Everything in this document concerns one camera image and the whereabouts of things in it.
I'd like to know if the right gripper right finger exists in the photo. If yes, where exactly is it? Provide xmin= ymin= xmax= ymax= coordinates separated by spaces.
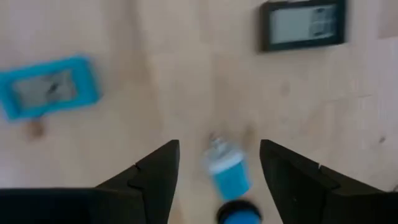
xmin=259 ymin=139 xmax=398 ymax=224

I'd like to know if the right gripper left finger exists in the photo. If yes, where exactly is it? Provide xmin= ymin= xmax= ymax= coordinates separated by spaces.
xmin=0 ymin=139 xmax=181 ymax=224

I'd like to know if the blue USB wall charger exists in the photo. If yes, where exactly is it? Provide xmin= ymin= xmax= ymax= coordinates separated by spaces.
xmin=200 ymin=133 xmax=253 ymax=202

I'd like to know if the teal small digital clock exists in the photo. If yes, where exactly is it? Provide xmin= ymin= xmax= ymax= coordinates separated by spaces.
xmin=0 ymin=54 xmax=103 ymax=123

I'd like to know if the black small digital clock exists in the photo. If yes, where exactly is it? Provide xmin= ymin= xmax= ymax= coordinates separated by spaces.
xmin=257 ymin=0 xmax=348 ymax=53

